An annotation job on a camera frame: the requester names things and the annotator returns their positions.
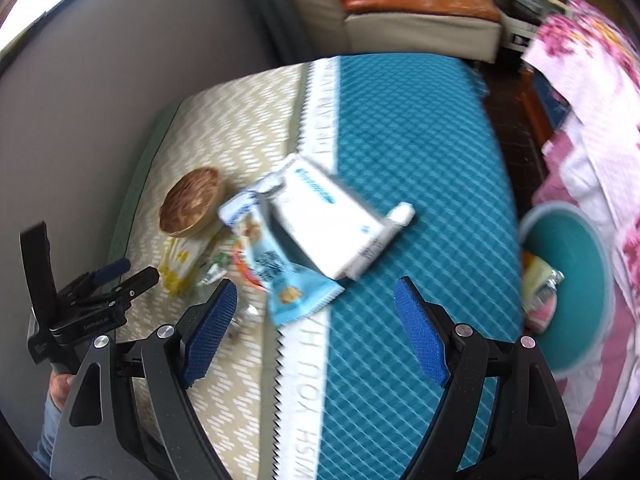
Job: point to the floral pink quilt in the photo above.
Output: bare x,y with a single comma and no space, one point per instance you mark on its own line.
593,162

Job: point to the white toothpaste tube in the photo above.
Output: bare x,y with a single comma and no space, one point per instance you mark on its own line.
338,231

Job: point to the beige leather sofa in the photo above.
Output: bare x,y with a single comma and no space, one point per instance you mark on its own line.
468,29

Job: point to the orange jelly cup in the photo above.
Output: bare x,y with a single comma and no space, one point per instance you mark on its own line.
240,264

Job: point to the teal and beige bed mat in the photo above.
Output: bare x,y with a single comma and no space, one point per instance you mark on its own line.
360,170

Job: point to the person's left hand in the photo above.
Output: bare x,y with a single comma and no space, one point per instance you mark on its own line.
59,388

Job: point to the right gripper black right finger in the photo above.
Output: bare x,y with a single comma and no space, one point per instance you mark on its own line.
500,416

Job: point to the yellow white snack wrapper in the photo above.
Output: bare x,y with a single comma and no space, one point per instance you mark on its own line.
192,262

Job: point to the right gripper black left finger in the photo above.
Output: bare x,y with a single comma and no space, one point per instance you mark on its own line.
128,415

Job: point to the light blue snack wrapper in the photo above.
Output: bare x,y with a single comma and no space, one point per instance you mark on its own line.
294,291

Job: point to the teal round trash bin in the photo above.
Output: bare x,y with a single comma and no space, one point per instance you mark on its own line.
563,236

